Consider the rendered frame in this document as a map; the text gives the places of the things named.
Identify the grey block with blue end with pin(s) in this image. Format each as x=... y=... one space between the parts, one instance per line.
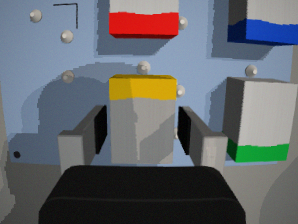
x=263 y=22

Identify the grey block with red end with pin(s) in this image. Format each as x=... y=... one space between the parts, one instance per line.
x=149 y=19

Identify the grey block with yellow end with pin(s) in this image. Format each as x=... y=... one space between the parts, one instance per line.
x=142 y=118

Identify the white block with green end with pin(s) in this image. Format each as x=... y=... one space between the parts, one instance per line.
x=258 y=117

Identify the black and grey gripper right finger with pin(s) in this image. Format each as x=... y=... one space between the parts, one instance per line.
x=205 y=147

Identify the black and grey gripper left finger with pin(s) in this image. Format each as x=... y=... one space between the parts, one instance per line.
x=79 y=146

